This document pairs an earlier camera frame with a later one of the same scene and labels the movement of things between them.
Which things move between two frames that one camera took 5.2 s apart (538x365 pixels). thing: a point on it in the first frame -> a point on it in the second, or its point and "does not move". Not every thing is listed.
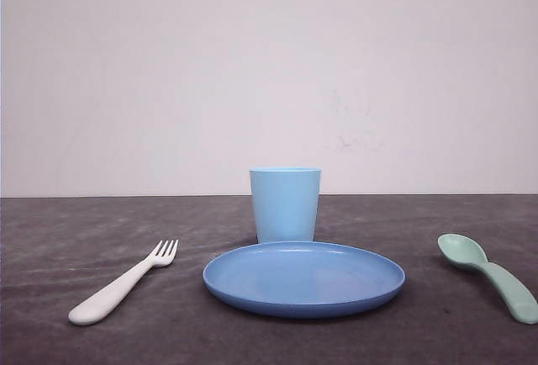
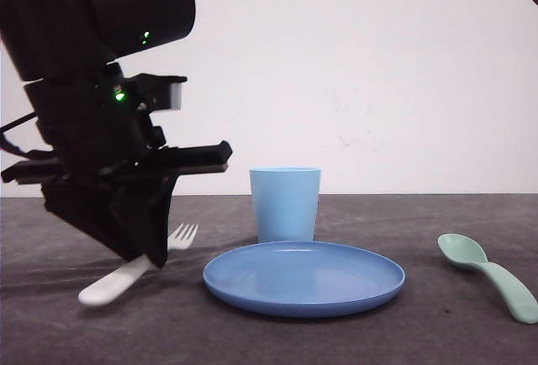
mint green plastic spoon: x=463 y=252 does not move
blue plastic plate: x=303 y=279 does not move
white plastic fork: x=97 y=305 -> x=103 y=288
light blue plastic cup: x=285 y=203 does not move
